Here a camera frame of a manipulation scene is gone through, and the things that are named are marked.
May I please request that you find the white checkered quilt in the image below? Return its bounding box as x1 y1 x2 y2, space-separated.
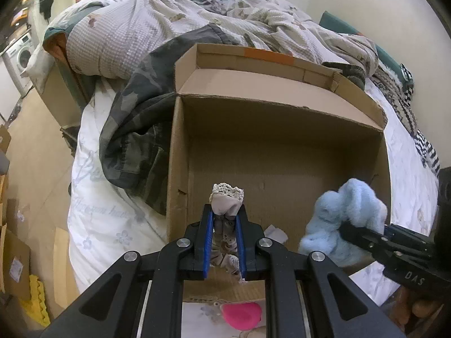
47 0 379 79

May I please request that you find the white sock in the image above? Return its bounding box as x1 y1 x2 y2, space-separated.
264 224 288 244

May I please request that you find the black white patterned blanket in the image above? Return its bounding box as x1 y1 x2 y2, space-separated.
371 63 440 176

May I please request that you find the pink silicone cup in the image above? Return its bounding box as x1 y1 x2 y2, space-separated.
222 302 262 330

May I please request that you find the camouflage jacket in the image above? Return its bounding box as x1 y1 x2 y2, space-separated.
100 24 238 214

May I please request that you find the cardboard box on floor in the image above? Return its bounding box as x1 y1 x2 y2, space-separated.
0 224 30 301

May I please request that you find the beige lace scrunchie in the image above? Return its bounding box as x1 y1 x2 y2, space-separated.
209 182 244 281

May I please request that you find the yellow foam mat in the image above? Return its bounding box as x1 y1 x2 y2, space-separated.
19 275 50 328

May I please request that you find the white washing machine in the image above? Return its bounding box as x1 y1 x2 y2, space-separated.
1 30 35 98

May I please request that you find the light blue fluffy cloth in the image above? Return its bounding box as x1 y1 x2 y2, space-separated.
298 179 388 268

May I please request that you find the brown cardboard box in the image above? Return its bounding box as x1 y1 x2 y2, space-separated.
166 43 393 303

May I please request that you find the white floral bed sheet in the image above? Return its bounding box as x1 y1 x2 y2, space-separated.
67 78 439 292

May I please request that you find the teal cushion by wall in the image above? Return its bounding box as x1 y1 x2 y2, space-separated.
318 11 415 89

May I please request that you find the person right hand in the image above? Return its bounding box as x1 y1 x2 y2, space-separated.
389 286 443 331

